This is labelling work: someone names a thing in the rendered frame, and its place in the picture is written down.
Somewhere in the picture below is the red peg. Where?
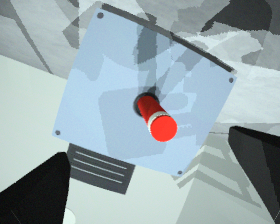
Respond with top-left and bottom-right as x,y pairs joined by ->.
137,96 -> 177,141

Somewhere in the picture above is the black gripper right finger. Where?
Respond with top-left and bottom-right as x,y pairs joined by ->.
228,125 -> 280,224

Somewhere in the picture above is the light blue square panel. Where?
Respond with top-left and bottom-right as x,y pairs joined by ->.
52,8 -> 237,177

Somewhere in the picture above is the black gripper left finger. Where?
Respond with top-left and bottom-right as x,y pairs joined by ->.
0,152 -> 71,224

